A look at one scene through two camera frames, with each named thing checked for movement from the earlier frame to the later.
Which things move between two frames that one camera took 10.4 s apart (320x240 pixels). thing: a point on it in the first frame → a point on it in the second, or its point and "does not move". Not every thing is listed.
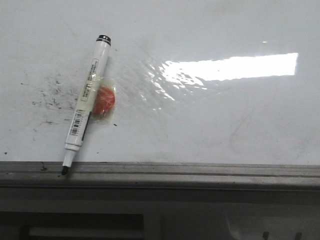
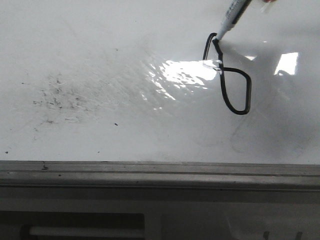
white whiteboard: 197,81 does not move
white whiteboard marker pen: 79,119 → 235,10
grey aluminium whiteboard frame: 130,176 does not move
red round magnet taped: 105,100 → 267,2
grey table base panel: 116,213 does not move
